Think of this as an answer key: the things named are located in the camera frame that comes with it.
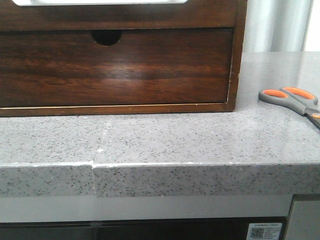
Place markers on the dark wooden drawer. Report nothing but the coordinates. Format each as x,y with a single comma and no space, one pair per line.
150,66

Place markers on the grey orange handled scissors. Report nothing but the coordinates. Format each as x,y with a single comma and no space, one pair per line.
298,100

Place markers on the dark wooden drawer cabinet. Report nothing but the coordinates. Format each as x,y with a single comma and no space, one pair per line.
106,19

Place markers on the white QR code label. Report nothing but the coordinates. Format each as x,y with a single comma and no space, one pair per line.
264,231

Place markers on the white cabinet door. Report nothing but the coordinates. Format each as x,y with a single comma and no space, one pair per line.
304,218

